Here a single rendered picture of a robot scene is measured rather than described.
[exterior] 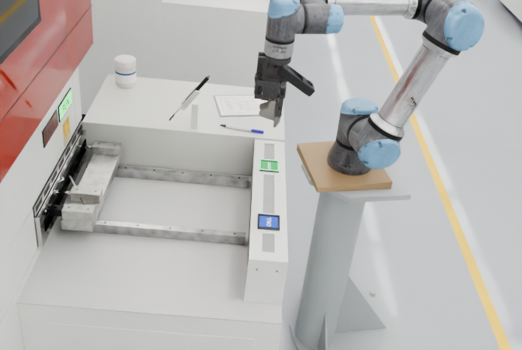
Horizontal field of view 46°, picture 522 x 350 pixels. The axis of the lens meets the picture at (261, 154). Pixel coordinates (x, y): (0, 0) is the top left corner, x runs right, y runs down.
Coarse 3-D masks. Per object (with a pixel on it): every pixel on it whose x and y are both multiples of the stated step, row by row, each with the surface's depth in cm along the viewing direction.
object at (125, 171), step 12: (120, 168) 187; (132, 168) 188; (144, 168) 188; (168, 180) 189; (180, 180) 189; (192, 180) 189; (204, 180) 189; (216, 180) 189; (228, 180) 188; (240, 180) 188
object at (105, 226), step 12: (96, 228) 165; (108, 228) 165; (120, 228) 165; (132, 228) 165; (144, 228) 165; (156, 228) 165; (168, 228) 165; (180, 228) 166; (192, 228) 166; (192, 240) 166; (204, 240) 166; (216, 240) 166; (228, 240) 166; (240, 240) 166
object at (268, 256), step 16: (256, 144) 186; (272, 144) 187; (256, 160) 178; (256, 176) 171; (272, 176) 173; (256, 192) 165; (272, 192) 166; (256, 208) 159; (272, 208) 160; (256, 224) 153; (256, 240) 148; (272, 240) 149; (256, 256) 143; (272, 256) 144; (256, 272) 144; (272, 272) 144; (256, 288) 147; (272, 288) 147
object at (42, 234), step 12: (84, 132) 186; (84, 144) 190; (72, 156) 175; (84, 156) 188; (72, 168) 181; (60, 180) 165; (48, 192) 159; (48, 204) 156; (60, 204) 167; (36, 216) 150; (48, 216) 162; (36, 228) 152; (48, 228) 158
